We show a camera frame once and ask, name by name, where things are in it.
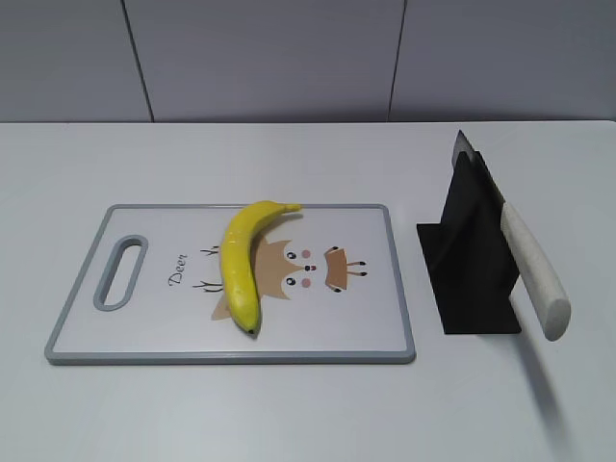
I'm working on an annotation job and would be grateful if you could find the black knife stand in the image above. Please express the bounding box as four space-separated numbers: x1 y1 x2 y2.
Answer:
417 149 521 335

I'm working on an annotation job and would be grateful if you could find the white handled kitchen knife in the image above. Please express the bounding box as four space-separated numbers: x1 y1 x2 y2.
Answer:
451 131 572 342

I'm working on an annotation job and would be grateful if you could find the white deer cutting board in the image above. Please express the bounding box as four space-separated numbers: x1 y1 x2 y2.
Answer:
44 204 416 365

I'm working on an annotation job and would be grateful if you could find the yellow plastic banana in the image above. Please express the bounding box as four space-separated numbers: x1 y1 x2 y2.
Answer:
220 200 302 336

